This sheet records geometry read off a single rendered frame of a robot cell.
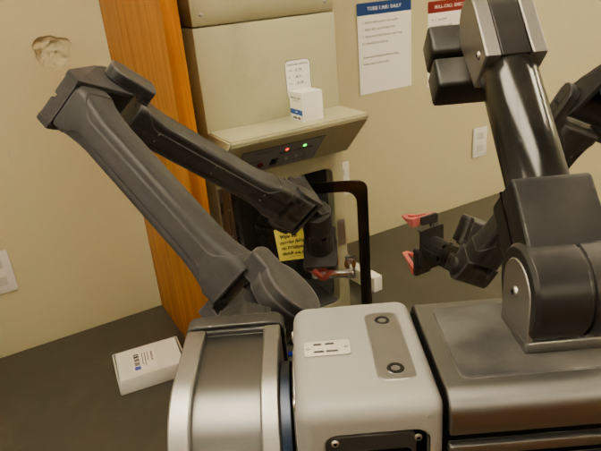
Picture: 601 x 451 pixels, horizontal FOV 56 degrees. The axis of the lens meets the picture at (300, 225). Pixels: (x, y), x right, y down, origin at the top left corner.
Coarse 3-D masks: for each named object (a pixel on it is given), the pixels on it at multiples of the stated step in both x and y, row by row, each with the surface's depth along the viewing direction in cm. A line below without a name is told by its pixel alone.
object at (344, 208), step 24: (336, 192) 118; (360, 192) 118; (240, 216) 122; (264, 216) 122; (336, 216) 121; (360, 216) 120; (240, 240) 124; (264, 240) 124; (360, 240) 122; (288, 264) 126; (360, 264) 125; (312, 288) 128; (336, 288) 128; (360, 288) 127
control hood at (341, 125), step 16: (336, 112) 123; (352, 112) 122; (240, 128) 117; (256, 128) 116; (272, 128) 114; (288, 128) 113; (304, 128) 113; (320, 128) 116; (336, 128) 118; (352, 128) 122; (224, 144) 109; (240, 144) 108; (256, 144) 110; (272, 144) 113; (320, 144) 122; (336, 144) 126
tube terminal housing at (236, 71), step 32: (192, 32) 108; (224, 32) 111; (256, 32) 114; (288, 32) 118; (320, 32) 122; (192, 64) 113; (224, 64) 113; (256, 64) 117; (320, 64) 124; (192, 96) 118; (224, 96) 115; (256, 96) 119; (224, 128) 117; (320, 160) 132
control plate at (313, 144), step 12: (288, 144) 115; (300, 144) 118; (312, 144) 120; (252, 156) 113; (264, 156) 116; (276, 156) 118; (288, 156) 120; (300, 156) 123; (312, 156) 126; (264, 168) 121
